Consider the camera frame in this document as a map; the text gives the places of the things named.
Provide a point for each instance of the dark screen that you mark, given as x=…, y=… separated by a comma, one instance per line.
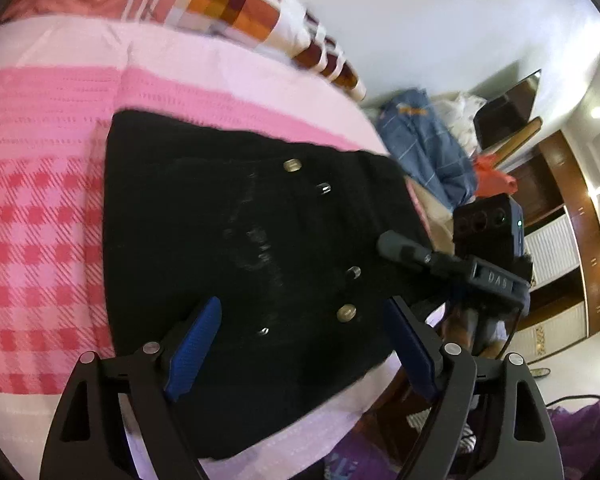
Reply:
x=505, y=110

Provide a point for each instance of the blue checked cloth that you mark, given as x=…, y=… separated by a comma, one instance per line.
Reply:
x=430, y=150

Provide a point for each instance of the orange plaid pillow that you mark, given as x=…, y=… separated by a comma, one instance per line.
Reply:
x=230, y=5

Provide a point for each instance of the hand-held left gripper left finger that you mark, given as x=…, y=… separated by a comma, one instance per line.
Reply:
x=195, y=350

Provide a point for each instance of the white floral cloth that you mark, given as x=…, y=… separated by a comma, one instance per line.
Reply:
x=457, y=120

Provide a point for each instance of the person's right hand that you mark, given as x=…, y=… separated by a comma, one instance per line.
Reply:
x=455, y=330

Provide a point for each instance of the purple clothing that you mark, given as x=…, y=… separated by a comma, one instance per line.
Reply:
x=590, y=440

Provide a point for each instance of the brown wooden wardrobe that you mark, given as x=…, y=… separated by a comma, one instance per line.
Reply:
x=555, y=175

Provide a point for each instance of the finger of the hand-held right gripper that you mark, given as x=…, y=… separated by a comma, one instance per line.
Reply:
x=410, y=252
x=440, y=307

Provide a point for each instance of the beige cloth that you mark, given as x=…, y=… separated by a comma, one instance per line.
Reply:
x=430, y=205

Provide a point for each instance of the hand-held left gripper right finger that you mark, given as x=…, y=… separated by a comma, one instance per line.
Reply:
x=410, y=355

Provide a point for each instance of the red cloth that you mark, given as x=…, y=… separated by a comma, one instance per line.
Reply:
x=495, y=177

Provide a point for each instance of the black pants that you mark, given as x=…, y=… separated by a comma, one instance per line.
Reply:
x=205, y=210

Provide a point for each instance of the pink bed sheet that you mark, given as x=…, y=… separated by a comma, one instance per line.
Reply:
x=40, y=210

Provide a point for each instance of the white patterned cabinet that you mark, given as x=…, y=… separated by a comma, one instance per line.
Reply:
x=552, y=250

